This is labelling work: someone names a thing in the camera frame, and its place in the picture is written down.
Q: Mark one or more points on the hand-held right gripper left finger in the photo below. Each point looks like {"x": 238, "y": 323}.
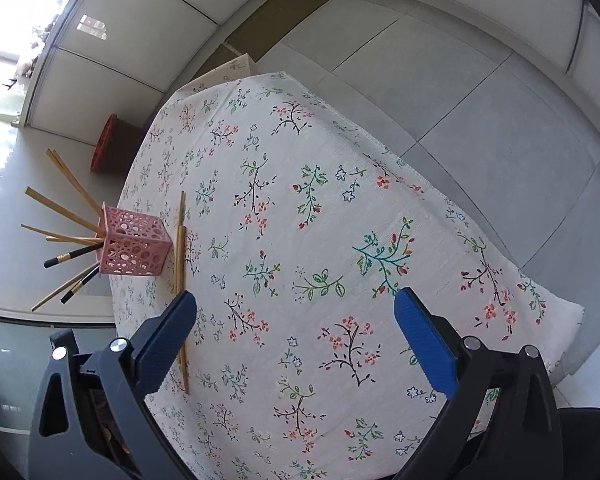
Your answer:
{"x": 167, "y": 340}

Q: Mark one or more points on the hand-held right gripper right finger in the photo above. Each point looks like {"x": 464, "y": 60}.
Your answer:
{"x": 427, "y": 345}

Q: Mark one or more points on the wooden chopstick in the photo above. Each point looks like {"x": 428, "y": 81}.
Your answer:
{"x": 183, "y": 260}
{"x": 70, "y": 177}
{"x": 77, "y": 176}
{"x": 176, "y": 260}
{"x": 62, "y": 290}
{"x": 67, "y": 240}
{"x": 62, "y": 210}
{"x": 55, "y": 234}

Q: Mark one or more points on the pink perforated chopstick holder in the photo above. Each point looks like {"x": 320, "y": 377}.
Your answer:
{"x": 135, "y": 245}

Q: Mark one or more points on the dark chopstick with gold band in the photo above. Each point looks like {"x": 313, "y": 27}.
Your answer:
{"x": 82, "y": 282}
{"x": 77, "y": 255}

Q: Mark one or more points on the brown trash bin red rim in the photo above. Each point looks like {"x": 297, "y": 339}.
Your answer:
{"x": 115, "y": 155}

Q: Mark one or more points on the floral tablecloth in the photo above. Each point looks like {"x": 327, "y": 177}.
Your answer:
{"x": 330, "y": 160}

